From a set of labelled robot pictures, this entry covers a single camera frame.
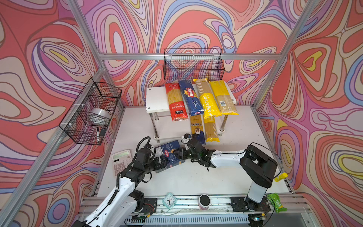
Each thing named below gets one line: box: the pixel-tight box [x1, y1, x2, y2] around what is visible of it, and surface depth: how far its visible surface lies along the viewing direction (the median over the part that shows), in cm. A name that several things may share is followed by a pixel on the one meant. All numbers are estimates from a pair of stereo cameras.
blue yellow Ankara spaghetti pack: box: [190, 113, 207, 145], surface depth 97 cm
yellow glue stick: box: [274, 172, 288, 183], surface depth 78 cm
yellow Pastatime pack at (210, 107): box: [192, 78, 222, 120], surface depth 74 cm
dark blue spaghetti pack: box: [178, 79, 205, 117], surface depth 73 cm
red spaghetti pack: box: [164, 82, 189, 122], surface depth 73 cm
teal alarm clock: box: [162, 192, 178, 210], surface depth 75 cm
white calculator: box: [111, 149, 133, 176], surface depth 90 cm
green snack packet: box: [267, 192, 288, 214], surface depth 75 cm
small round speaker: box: [198, 193, 211, 210], surface depth 72 cm
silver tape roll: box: [89, 107, 111, 124], surface depth 73 cm
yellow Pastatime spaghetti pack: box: [204, 116, 220, 143], surface depth 96 cm
